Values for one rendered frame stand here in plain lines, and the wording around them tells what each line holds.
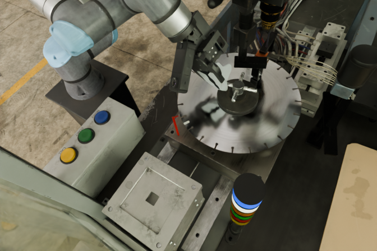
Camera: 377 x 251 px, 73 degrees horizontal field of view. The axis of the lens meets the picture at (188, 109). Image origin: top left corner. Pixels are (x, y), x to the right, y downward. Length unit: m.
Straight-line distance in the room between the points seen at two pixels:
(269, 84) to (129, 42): 1.81
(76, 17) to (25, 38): 2.43
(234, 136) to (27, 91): 2.05
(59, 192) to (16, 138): 1.67
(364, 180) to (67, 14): 0.87
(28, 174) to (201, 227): 0.47
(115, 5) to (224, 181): 0.56
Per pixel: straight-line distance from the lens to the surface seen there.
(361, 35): 0.79
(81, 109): 1.07
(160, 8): 0.53
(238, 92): 0.66
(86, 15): 0.57
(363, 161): 0.93
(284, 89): 0.74
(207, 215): 0.78
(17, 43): 2.98
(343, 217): 0.85
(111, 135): 0.77
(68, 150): 0.79
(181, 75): 0.56
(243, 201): 0.38
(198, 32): 0.60
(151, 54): 2.23
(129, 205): 0.68
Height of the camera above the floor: 1.53
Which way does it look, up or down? 57 degrees down
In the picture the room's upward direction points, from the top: 11 degrees counter-clockwise
